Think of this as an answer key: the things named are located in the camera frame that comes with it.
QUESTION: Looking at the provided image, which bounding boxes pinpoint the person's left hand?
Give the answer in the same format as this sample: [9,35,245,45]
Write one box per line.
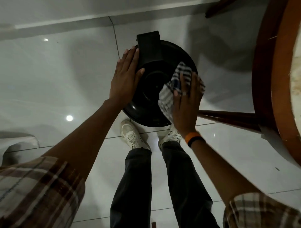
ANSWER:
[109,46,145,106]

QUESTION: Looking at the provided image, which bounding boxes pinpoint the person's right hand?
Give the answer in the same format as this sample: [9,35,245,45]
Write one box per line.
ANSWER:
[172,71,206,139]

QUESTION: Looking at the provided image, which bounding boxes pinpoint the blue white checkered cloth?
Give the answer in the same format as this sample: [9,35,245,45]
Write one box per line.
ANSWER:
[157,61,206,123]

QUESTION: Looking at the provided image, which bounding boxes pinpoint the black round fan base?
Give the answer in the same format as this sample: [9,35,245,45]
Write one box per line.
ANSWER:
[122,31,198,128]

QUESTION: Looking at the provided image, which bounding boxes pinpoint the person's right forearm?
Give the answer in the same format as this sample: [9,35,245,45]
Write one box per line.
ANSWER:
[190,139,261,207]

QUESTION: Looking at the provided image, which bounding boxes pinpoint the person's left forearm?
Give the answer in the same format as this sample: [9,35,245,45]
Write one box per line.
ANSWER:
[41,98,123,181]

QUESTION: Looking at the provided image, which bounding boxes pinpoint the white right sneaker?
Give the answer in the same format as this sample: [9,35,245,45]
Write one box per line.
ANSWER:
[158,125,183,151]

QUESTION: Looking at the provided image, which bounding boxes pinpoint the white sneaker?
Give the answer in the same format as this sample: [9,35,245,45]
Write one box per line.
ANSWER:
[120,119,151,151]
[158,125,183,151]

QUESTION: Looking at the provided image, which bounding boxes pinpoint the orange and black wristband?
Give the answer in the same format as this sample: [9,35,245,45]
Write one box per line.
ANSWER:
[185,132,206,148]

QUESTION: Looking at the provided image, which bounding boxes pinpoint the dark wooden table leg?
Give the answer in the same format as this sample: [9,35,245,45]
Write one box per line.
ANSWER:
[197,109,267,135]

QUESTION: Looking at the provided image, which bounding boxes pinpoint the white left sneaker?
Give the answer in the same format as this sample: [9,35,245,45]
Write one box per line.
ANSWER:
[120,119,151,151]

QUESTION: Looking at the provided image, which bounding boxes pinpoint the round wooden table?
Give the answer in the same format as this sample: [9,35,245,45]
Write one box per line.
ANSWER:
[251,0,301,168]

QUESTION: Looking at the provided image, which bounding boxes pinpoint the dark grey trousers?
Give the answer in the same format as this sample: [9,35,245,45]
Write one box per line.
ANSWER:
[110,141,221,228]

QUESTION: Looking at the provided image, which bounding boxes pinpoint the white fabric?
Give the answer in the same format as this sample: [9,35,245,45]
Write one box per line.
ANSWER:
[0,131,40,168]

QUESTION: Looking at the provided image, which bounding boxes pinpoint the plaid shirt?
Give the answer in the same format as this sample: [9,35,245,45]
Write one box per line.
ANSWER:
[0,156,301,228]

